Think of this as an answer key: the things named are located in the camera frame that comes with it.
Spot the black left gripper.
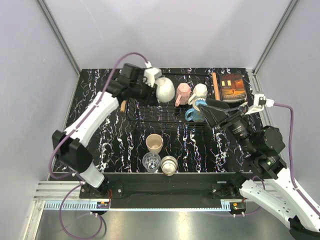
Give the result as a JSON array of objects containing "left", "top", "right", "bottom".
[{"left": 129, "top": 78, "right": 159, "bottom": 107}]

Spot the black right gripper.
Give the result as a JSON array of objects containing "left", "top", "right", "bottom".
[{"left": 196, "top": 98, "right": 256, "bottom": 153}]

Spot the speckled cream mug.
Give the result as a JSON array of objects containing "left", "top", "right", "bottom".
[{"left": 155, "top": 77, "right": 175, "bottom": 103}]

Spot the blue butterfly mug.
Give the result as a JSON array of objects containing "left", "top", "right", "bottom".
[{"left": 184, "top": 98, "right": 207, "bottom": 123}]

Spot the white faceted mug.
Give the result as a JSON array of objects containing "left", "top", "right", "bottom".
[{"left": 187, "top": 83, "right": 208, "bottom": 105}]

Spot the pink faceted mug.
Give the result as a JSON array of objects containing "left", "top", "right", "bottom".
[{"left": 174, "top": 83, "right": 191, "bottom": 107}]

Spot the beige cup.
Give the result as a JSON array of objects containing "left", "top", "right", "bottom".
[{"left": 145, "top": 133, "right": 164, "bottom": 154}]

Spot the clear drinking glass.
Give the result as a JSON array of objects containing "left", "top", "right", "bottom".
[{"left": 142, "top": 152, "right": 161, "bottom": 173}]

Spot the small brown rimmed cup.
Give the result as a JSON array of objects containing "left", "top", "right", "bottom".
[{"left": 160, "top": 155, "right": 178, "bottom": 177}]

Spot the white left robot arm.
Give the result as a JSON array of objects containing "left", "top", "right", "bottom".
[{"left": 51, "top": 62, "right": 163, "bottom": 198}]

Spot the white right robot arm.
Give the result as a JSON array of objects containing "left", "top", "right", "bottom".
[{"left": 197, "top": 94, "right": 320, "bottom": 240}]

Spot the paperback book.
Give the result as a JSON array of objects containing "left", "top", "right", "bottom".
[{"left": 218, "top": 71, "right": 247, "bottom": 103}]

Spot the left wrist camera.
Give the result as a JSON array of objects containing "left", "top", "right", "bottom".
[{"left": 143, "top": 61, "right": 163, "bottom": 87}]

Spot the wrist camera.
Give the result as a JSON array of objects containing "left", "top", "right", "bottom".
[
  {"left": 245, "top": 93, "right": 275, "bottom": 115},
  {"left": 143, "top": 61, "right": 163, "bottom": 87}
]

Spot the right wooden rack handle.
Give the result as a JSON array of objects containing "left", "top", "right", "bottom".
[{"left": 212, "top": 72, "right": 221, "bottom": 101}]

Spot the black wire dish rack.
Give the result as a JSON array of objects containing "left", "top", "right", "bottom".
[{"left": 125, "top": 72, "right": 213, "bottom": 132}]

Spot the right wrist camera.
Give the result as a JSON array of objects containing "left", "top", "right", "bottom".
[{"left": 245, "top": 93, "right": 275, "bottom": 115}]

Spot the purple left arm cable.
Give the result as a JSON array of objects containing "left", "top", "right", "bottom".
[{"left": 48, "top": 51, "right": 151, "bottom": 238}]

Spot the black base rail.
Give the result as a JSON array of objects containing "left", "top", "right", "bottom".
[{"left": 79, "top": 171, "right": 257, "bottom": 210}]

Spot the aluminium frame post left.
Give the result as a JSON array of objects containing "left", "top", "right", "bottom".
[{"left": 35, "top": 0, "right": 81, "bottom": 77}]

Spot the aluminium frame post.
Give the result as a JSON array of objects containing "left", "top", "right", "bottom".
[
  {"left": 252, "top": 0, "right": 300, "bottom": 75},
  {"left": 35, "top": 0, "right": 81, "bottom": 77}
]

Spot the aluminium frame post right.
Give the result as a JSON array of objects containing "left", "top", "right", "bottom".
[{"left": 252, "top": 0, "right": 300, "bottom": 75}]

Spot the aluminium front frame rail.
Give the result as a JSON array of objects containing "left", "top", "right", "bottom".
[{"left": 23, "top": 181, "right": 320, "bottom": 240}]

